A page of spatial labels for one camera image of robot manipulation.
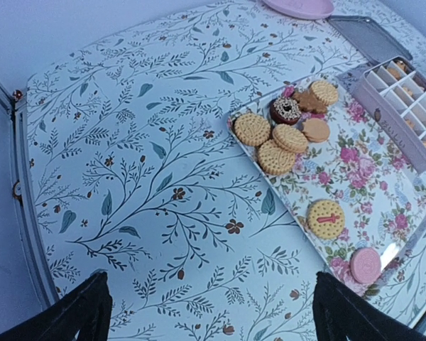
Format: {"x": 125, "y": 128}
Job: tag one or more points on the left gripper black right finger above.
{"x": 340, "y": 314}

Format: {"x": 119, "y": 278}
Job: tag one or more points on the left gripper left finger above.
{"x": 83, "y": 314}

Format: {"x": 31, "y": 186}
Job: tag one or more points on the floral cookie tray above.
{"x": 342, "y": 179}

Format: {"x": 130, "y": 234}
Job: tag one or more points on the brown leaf cookie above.
{"x": 307, "y": 102}

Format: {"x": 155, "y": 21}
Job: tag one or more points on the compartment tin box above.
{"x": 394, "y": 94}

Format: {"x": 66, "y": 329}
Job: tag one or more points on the metal tin lid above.
{"x": 375, "y": 43}

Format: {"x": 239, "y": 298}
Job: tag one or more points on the pink round cookie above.
{"x": 365, "y": 265}

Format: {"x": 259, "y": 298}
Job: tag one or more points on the floral tablecloth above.
{"x": 135, "y": 173}

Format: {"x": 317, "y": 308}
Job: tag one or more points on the chocolate sprinkle donut cookie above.
{"x": 285, "y": 111}

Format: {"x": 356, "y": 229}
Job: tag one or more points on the round biscuit top right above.
{"x": 325, "y": 92}

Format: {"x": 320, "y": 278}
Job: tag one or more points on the pink plate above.
{"x": 302, "y": 9}

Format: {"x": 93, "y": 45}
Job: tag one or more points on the left aluminium post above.
{"x": 8, "y": 101}

